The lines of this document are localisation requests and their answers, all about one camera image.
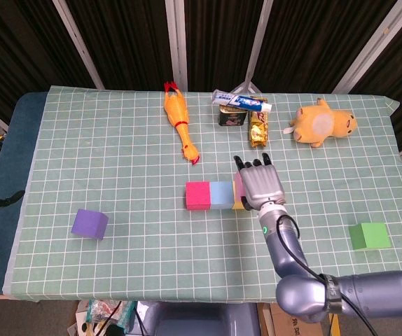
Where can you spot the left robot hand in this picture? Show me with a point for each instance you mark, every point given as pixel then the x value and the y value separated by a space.
pixel 1 202

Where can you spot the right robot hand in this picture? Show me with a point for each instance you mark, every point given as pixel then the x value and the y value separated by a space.
pixel 262 185

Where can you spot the pink foam cube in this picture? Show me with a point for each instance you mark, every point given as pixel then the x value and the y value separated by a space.
pixel 239 189

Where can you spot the yellow foam cube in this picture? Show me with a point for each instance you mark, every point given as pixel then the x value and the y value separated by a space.
pixel 237 204

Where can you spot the red foam cube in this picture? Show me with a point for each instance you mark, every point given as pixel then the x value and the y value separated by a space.
pixel 198 194

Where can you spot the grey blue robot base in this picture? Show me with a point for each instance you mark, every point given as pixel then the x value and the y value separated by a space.
pixel 201 322

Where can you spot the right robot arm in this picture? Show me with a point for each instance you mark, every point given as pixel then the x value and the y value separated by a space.
pixel 379 294

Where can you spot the blue table padding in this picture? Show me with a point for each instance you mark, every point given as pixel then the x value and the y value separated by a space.
pixel 8 168

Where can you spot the light blue foam cube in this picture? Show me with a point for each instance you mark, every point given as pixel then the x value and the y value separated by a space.
pixel 221 194

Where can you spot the gold snack package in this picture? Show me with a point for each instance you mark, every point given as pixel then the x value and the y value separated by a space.
pixel 258 133

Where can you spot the dark luncheon meat tin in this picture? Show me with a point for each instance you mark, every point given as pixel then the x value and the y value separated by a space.
pixel 230 117

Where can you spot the yellow plush animal toy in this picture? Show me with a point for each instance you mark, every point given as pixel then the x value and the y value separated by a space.
pixel 316 122

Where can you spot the white blue toothpaste tube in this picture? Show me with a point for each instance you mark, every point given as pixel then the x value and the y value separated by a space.
pixel 239 101

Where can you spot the purple foam cube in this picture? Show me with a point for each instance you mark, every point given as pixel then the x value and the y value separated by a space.
pixel 89 224

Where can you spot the yellow rubber chicken toy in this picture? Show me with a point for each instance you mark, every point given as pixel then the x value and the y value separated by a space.
pixel 176 108

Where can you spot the green checked tablecloth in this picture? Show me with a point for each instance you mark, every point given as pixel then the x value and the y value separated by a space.
pixel 117 175

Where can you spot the green foam cube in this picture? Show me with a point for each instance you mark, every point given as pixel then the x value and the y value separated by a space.
pixel 370 236

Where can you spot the brown cardboard box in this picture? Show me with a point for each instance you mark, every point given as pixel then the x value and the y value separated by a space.
pixel 292 323

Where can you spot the dark brown curtain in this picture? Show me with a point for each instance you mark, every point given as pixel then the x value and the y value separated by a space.
pixel 134 42

